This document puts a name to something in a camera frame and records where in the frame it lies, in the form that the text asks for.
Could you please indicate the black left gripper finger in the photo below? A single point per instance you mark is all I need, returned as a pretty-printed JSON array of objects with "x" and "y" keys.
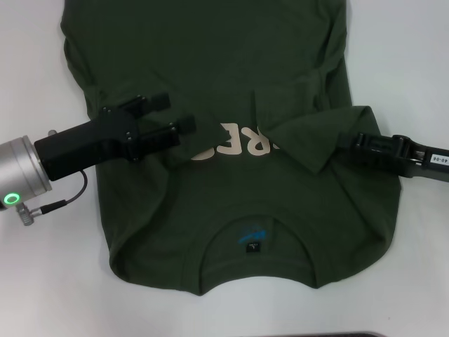
[
  {"x": 154, "y": 102},
  {"x": 158, "y": 138}
]

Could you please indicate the dark green FREE t-shirt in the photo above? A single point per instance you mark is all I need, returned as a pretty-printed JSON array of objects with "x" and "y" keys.
[{"x": 217, "y": 63}]

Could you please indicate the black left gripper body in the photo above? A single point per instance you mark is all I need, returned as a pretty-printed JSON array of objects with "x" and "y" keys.
[{"x": 80, "y": 144}]

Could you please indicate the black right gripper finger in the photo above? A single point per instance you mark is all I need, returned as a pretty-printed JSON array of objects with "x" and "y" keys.
[{"x": 352, "y": 142}]

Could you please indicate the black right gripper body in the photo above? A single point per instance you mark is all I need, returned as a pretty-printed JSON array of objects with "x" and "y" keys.
[{"x": 403, "y": 158}]

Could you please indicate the dark rounded base edge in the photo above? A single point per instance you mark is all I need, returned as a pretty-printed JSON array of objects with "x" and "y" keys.
[{"x": 354, "y": 334}]

